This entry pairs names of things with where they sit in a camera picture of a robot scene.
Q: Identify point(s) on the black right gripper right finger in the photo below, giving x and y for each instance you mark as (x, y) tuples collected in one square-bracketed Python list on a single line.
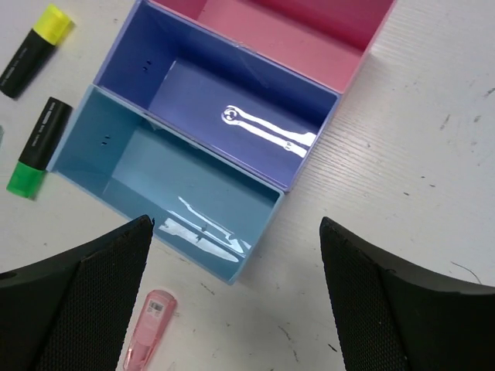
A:
[(391, 314)]

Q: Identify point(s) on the pink plastic bin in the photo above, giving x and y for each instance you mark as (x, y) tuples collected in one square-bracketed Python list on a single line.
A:
[(324, 40)]

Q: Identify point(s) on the light blue plastic bin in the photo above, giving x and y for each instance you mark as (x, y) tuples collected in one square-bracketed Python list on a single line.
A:
[(207, 209)]

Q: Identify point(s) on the purple plastic bin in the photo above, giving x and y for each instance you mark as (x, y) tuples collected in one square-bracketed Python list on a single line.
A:
[(246, 108)]

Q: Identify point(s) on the yellow cap black highlighter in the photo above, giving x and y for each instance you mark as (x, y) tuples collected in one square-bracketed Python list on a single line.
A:
[(41, 42)]

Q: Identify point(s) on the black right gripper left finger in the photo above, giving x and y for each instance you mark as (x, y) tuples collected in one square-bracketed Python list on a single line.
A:
[(71, 311)]

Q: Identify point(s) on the green cap black highlighter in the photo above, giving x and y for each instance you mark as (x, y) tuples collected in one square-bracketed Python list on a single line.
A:
[(30, 169)]

